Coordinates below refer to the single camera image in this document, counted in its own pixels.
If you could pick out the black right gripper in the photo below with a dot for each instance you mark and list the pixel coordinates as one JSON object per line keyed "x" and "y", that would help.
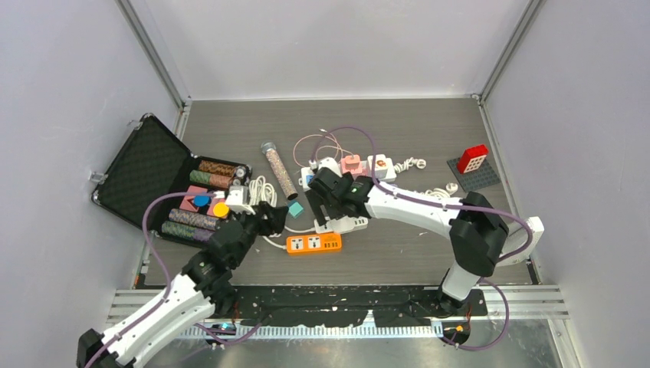
{"x": 316, "y": 202}

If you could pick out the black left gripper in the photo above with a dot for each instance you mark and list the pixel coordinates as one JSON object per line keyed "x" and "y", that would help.
{"x": 273, "y": 222}

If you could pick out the teal plug adapter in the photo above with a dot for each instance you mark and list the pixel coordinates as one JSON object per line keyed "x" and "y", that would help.
{"x": 295, "y": 209}

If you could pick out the pink cube socket adapter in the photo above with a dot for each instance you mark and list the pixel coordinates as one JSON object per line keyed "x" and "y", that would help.
{"x": 353, "y": 165}

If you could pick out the white cube socket adapter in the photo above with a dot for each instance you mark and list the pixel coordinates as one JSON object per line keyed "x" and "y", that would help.
{"x": 373, "y": 162}

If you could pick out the white plug adapter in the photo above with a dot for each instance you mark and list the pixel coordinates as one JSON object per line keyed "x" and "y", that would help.
{"x": 347, "y": 224}

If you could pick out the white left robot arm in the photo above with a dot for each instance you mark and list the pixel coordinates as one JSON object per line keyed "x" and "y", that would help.
{"x": 200, "y": 290}

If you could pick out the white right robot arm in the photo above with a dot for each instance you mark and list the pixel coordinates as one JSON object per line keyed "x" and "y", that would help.
{"x": 476, "y": 232}

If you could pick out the white usb power strip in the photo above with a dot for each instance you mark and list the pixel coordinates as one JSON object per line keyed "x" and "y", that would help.
{"x": 327, "y": 226}

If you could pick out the white multicolour power strip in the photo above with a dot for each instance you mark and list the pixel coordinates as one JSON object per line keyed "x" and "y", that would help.
{"x": 386, "y": 173}

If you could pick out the orange power strip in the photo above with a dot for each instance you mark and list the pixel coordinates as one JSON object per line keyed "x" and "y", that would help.
{"x": 314, "y": 244}

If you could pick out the yellow round chip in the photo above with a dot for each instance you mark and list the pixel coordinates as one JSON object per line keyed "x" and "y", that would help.
{"x": 220, "y": 210}

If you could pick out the blue round chip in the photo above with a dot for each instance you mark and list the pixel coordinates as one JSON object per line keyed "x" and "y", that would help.
{"x": 201, "y": 200}

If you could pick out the black poker chip case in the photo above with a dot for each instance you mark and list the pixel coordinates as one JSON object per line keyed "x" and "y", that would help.
{"x": 154, "y": 174}

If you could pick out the red toy brick block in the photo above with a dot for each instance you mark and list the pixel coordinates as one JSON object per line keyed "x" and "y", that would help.
{"x": 472, "y": 159}

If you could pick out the dark grey brick baseplate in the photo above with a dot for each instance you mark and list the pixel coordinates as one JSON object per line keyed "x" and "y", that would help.
{"x": 485, "y": 176}

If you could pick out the white box device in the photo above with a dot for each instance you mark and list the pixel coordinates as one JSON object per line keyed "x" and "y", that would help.
{"x": 517, "y": 238}

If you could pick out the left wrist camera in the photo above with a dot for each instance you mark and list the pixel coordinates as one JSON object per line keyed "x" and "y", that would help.
{"x": 236, "y": 198}

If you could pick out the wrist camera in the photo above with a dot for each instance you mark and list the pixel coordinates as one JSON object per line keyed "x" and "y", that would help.
{"x": 327, "y": 162}
{"x": 236, "y": 198}

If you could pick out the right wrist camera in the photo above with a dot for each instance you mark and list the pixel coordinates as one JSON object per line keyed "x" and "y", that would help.
{"x": 327, "y": 162}

